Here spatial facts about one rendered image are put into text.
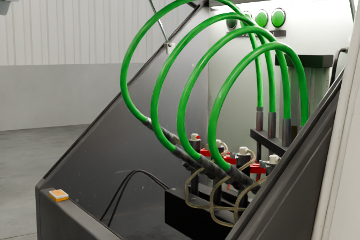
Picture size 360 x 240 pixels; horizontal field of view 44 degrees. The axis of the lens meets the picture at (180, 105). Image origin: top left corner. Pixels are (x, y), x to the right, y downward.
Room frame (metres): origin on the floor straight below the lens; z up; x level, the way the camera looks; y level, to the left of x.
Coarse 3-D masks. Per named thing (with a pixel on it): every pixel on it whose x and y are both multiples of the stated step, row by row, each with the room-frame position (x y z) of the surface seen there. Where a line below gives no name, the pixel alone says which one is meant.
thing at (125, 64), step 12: (180, 0) 0.96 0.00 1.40; (192, 0) 0.98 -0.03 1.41; (216, 0) 1.02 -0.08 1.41; (228, 0) 1.04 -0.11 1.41; (156, 12) 0.94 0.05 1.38; (240, 12) 1.06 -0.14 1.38; (144, 24) 0.92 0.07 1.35; (252, 36) 1.08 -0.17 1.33; (132, 48) 0.90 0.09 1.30; (252, 48) 1.09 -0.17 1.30; (120, 84) 0.89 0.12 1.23; (132, 108) 0.90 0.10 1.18; (144, 120) 0.91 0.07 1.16
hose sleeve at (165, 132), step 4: (148, 120) 0.92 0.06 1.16; (144, 124) 0.92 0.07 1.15; (148, 124) 0.92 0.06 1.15; (148, 128) 0.93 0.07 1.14; (152, 128) 0.92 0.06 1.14; (164, 132) 0.94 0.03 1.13; (168, 132) 0.94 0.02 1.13; (168, 136) 0.94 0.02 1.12; (172, 136) 0.95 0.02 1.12; (168, 140) 0.95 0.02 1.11
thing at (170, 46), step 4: (148, 0) 1.29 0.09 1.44; (152, 4) 1.29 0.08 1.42; (152, 8) 1.30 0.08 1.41; (160, 24) 1.31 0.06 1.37; (164, 32) 1.31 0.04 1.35; (164, 36) 1.31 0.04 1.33; (168, 40) 1.32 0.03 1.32; (164, 44) 1.33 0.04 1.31; (168, 44) 1.31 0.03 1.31; (172, 44) 1.32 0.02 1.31; (168, 48) 1.32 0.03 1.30; (172, 48) 1.32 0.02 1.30; (168, 52) 1.32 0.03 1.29
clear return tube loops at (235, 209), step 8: (224, 144) 0.90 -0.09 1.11; (224, 152) 0.88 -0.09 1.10; (248, 152) 0.85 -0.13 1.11; (200, 168) 0.85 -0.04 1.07; (240, 168) 0.80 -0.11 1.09; (192, 176) 0.84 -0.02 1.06; (216, 184) 0.77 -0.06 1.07; (256, 184) 0.73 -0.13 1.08; (208, 208) 0.82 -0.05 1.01; (216, 208) 0.81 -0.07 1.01; (224, 208) 0.80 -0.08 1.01; (232, 208) 0.80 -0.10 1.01; (240, 208) 0.79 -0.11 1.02; (224, 224) 0.75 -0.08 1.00; (232, 224) 0.74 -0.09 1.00
